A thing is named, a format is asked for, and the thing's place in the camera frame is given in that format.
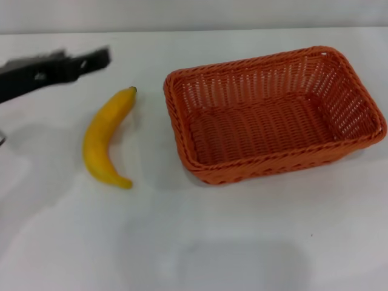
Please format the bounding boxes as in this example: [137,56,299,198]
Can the orange woven plastic basket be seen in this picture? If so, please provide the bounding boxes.
[163,45,387,186]

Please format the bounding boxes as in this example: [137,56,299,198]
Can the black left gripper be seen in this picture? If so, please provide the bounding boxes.
[0,45,112,104]

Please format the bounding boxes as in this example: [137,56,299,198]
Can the yellow banana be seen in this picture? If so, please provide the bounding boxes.
[82,86,138,190]

